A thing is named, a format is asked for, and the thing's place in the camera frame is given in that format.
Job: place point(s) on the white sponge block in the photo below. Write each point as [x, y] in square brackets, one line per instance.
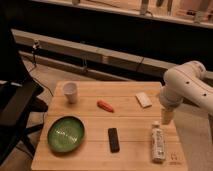
[144, 100]

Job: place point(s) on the white tube bottle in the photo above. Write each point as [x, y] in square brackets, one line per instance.
[158, 143]

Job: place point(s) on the black office chair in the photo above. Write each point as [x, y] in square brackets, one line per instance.
[18, 97]

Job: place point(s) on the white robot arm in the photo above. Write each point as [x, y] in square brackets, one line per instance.
[185, 81]

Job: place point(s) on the black remote control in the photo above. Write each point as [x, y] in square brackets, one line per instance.
[113, 140]

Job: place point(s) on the white paper cup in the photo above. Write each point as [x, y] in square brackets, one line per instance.
[71, 92]

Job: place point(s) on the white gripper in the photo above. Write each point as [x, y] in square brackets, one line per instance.
[170, 100]

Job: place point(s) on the orange carrot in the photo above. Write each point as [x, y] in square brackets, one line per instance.
[105, 106]

